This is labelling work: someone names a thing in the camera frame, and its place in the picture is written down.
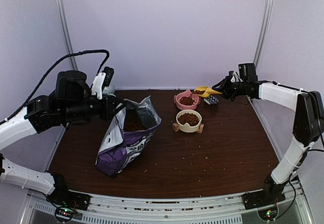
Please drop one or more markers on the front aluminium frame rail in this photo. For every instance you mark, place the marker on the front aluminium frame rail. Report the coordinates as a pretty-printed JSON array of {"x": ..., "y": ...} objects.
[{"x": 216, "y": 209}]

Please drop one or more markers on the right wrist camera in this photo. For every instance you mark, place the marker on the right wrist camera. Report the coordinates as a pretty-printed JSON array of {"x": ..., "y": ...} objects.
[{"x": 234, "y": 77}]

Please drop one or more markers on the brown kibble in cream bowl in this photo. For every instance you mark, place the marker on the brown kibble in cream bowl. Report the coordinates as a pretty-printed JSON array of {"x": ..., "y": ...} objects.
[{"x": 189, "y": 118}]

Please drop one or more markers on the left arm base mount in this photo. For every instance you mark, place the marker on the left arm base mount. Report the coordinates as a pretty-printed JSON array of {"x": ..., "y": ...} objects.
[{"x": 70, "y": 208}]

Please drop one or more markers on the light green ribbed bowl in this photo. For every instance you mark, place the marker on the light green ribbed bowl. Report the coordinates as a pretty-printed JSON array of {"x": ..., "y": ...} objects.
[{"x": 109, "y": 90}]

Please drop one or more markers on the purple pet food bag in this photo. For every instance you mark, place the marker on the purple pet food bag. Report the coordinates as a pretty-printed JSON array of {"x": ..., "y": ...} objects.
[{"x": 127, "y": 135}]

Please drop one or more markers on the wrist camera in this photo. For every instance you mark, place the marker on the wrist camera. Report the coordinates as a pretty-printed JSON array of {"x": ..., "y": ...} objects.
[
  {"x": 101, "y": 80},
  {"x": 234, "y": 77}
]

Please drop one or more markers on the cream cat-ear pet bowl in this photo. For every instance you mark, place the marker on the cream cat-ear pet bowl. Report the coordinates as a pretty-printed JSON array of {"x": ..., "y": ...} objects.
[{"x": 189, "y": 111}]

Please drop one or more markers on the blue white patterned bowl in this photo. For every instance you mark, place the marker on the blue white patterned bowl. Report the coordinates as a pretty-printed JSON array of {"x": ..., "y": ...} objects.
[{"x": 211, "y": 100}]

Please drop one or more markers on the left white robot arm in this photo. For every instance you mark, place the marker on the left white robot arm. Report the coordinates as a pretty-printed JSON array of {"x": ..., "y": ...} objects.
[{"x": 72, "y": 101}]

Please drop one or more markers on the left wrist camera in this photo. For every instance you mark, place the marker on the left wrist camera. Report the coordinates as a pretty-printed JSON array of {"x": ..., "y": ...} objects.
[{"x": 101, "y": 80}]

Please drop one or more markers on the wooden bowl stand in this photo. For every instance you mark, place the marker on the wooden bowl stand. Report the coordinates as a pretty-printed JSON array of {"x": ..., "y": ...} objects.
[{"x": 187, "y": 128}]

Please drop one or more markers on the brown kibble in scoop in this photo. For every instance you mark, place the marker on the brown kibble in scoop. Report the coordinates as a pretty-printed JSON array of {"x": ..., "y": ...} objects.
[{"x": 198, "y": 92}]

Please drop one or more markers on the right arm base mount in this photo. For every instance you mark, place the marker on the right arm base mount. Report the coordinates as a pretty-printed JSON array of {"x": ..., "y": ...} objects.
[{"x": 263, "y": 203}]

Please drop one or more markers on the left aluminium corner post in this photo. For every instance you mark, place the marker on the left aluminium corner post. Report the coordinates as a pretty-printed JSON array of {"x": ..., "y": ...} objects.
[{"x": 64, "y": 26}]

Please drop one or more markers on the yellow plastic food scoop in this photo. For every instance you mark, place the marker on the yellow plastic food scoop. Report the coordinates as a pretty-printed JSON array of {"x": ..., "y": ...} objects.
[{"x": 208, "y": 91}]

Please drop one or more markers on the aluminium corner post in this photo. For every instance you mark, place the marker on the aluminium corner post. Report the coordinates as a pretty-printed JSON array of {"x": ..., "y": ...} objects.
[
  {"x": 268, "y": 7},
  {"x": 64, "y": 26}
]

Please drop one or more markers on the brown kibble in pink bowl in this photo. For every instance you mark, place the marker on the brown kibble in pink bowl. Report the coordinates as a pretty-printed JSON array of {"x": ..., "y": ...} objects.
[{"x": 187, "y": 101}]

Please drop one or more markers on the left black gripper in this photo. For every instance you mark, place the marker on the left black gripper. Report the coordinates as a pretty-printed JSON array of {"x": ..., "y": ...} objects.
[{"x": 108, "y": 111}]

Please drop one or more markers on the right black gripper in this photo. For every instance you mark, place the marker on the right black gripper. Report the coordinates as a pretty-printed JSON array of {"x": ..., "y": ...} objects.
[{"x": 224, "y": 83}]

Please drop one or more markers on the pink cat-ear pet bowl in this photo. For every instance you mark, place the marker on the pink cat-ear pet bowl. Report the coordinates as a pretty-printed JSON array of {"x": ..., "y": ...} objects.
[{"x": 186, "y": 93}]

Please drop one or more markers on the right aluminium corner post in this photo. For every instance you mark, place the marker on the right aluminium corner post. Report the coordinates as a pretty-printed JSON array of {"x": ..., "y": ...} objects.
[{"x": 268, "y": 7}]

